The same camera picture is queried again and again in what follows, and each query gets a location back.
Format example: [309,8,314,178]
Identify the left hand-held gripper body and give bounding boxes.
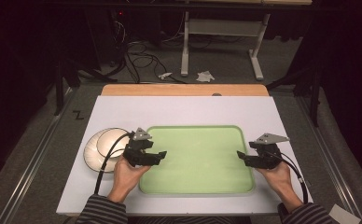
[122,127,155,168]

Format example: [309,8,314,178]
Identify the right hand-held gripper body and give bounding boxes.
[248,133,291,171]

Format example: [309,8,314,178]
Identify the person's right hand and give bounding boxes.
[255,160,296,203]

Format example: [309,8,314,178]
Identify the person's left hand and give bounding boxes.
[106,154,152,203]

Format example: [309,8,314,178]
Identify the small white plate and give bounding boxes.
[96,128,132,159]

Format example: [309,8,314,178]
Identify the light green tray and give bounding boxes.
[138,124,257,196]

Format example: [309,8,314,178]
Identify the large white plate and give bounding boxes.
[82,127,132,174]

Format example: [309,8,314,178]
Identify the white board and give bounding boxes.
[55,95,307,217]

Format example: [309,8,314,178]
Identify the black stand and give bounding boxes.
[265,60,324,128]
[53,57,118,117]

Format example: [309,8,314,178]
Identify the crumpled white paper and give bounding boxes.
[196,70,216,83]

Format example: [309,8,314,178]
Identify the white paper sheet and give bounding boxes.
[328,203,362,224]

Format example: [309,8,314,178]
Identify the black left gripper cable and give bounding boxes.
[93,132,135,196]

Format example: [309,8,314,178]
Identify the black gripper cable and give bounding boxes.
[264,149,310,205]
[93,132,135,196]

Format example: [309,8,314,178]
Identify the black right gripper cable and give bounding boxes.
[264,149,310,205]

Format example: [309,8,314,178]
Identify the metal floor rail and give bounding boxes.
[0,88,78,224]
[296,95,362,224]

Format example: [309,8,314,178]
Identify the black floor cables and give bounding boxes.
[108,18,188,85]

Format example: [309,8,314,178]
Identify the white desk frame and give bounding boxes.
[180,10,272,81]

